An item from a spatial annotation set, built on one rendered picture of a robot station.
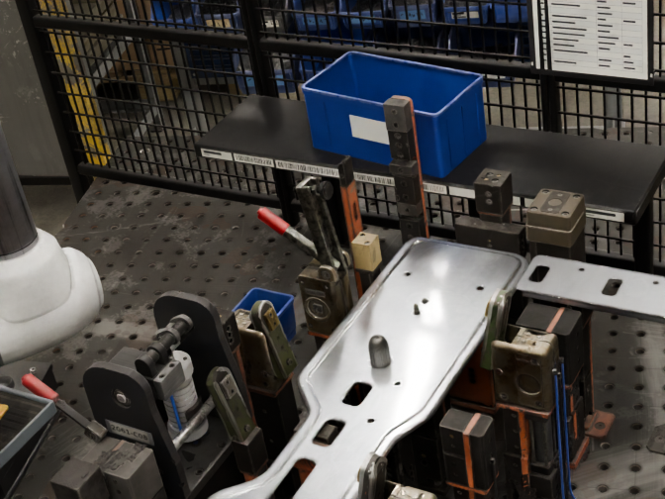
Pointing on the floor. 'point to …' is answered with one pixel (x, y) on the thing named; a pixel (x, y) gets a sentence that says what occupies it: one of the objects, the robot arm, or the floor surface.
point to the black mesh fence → (261, 45)
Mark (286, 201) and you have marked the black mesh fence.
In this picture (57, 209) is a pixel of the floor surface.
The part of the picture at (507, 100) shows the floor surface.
